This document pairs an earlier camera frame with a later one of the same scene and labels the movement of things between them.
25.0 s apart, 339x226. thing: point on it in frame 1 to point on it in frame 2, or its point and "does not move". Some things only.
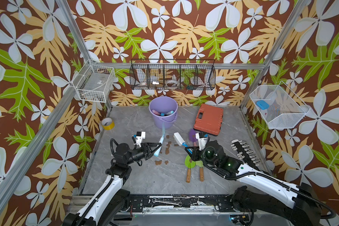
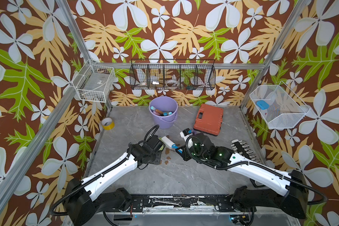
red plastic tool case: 209,119 does not move
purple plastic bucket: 164,109 does not move
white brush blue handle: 180,141 to 169,142
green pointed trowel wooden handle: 190,164 to 159,111
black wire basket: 172,74 does not move
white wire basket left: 93,82 does not move
